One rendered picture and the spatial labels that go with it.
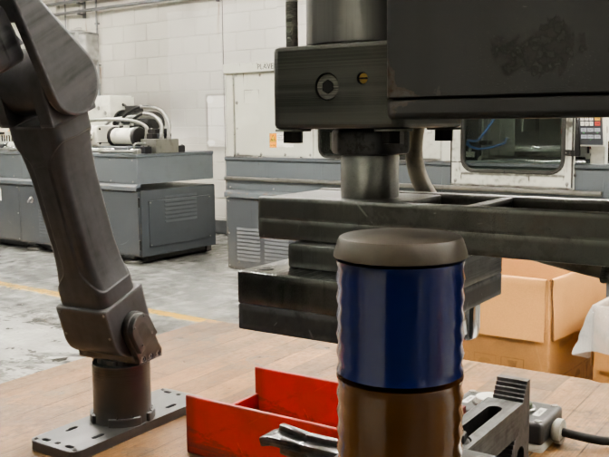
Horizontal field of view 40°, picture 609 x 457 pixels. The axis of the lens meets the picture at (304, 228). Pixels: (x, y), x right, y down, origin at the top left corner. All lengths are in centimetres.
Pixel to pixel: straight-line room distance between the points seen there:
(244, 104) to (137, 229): 163
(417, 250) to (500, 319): 265
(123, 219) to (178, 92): 265
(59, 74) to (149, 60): 940
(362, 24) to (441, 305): 29
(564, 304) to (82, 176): 224
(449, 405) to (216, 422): 61
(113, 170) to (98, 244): 677
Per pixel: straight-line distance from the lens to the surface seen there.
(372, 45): 49
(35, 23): 78
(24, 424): 100
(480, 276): 58
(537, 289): 282
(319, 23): 51
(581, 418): 100
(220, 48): 939
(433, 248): 23
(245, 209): 655
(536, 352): 287
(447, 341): 24
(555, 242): 45
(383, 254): 23
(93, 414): 95
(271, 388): 94
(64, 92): 80
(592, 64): 42
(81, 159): 84
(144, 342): 90
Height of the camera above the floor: 123
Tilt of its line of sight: 7 degrees down
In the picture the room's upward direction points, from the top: 1 degrees counter-clockwise
